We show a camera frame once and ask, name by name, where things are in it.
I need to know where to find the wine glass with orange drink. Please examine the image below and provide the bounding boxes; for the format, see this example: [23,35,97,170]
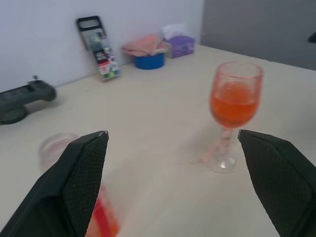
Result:
[209,61,265,174]

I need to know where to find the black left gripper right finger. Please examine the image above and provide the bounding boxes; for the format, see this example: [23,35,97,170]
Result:
[237,129,316,237]

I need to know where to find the marker pen pack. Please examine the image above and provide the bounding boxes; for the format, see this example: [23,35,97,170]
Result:
[76,15,121,82]

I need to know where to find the pink cloth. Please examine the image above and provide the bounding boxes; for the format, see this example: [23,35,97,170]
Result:
[121,34,167,58]

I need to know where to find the black round controller stand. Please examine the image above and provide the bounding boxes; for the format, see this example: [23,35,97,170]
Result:
[0,107,29,125]

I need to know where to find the clear bottle with red label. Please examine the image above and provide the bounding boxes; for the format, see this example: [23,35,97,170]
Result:
[39,132,121,237]

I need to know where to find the grey partition panel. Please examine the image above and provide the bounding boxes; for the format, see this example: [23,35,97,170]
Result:
[200,0,316,72]

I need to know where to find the dark grey handheld controller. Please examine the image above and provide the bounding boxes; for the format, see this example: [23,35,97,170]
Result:
[0,75,57,117]

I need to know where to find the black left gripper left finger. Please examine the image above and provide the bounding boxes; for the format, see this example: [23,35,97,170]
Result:
[0,130,110,237]

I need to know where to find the blue tape roll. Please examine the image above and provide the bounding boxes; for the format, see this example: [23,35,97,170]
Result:
[134,52,165,71]

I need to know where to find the purple tissue box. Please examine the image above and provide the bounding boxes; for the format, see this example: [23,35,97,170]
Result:
[161,24,196,59]

